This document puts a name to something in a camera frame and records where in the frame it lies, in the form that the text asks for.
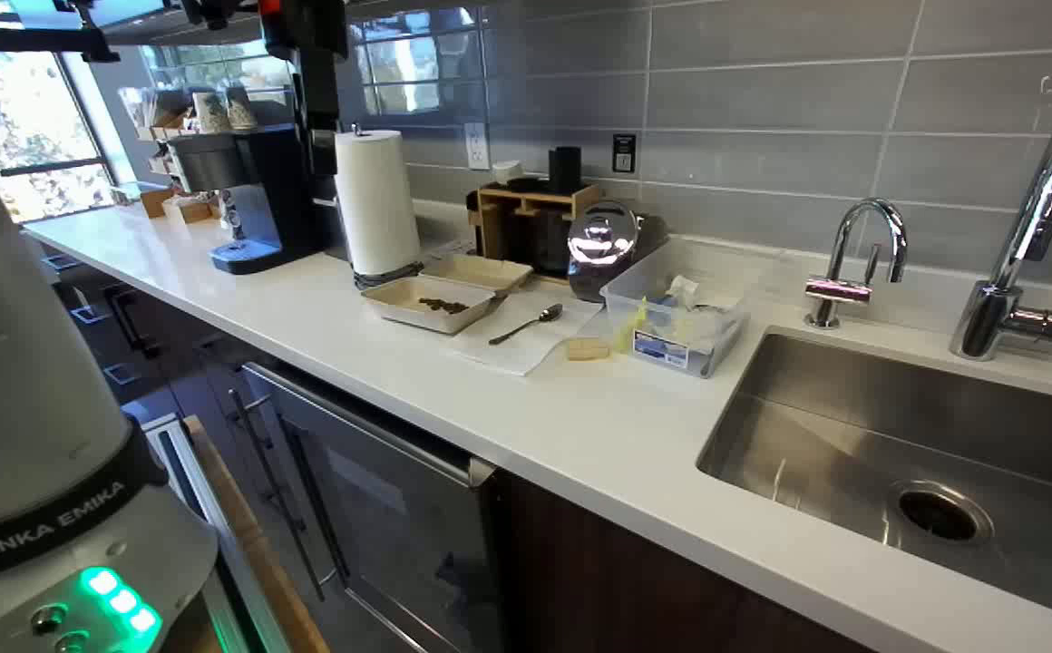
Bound small chrome faucet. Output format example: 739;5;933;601
801;192;916;334

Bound large chrome faucet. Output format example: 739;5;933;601
952;79;1052;364

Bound metal spoon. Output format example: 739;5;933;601
482;299;570;352

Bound metal sink drain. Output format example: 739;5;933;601
894;478;999;547

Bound wooden countertop organizer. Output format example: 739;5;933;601
464;176;609;267

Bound clear plastic lunch pack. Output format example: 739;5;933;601
597;241;756;383

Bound black wall outlet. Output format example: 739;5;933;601
609;130;641;177

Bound stainless steel sink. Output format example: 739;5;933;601
692;325;1052;637

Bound black cup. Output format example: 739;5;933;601
545;141;587;195

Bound window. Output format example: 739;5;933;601
0;44;119;228

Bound white paper towel roll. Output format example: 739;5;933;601
331;127;430;291

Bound stainless steel dishwasher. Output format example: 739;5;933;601
239;360;507;653

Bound dark coffee beans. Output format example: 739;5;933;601
418;294;473;319

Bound black coffee machine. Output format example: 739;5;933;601
166;0;351;279

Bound wooden stick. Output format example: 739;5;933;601
182;409;333;653

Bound white rectangular plastic tray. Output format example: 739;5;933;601
360;247;542;341

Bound white paper napkin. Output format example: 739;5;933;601
449;276;609;383

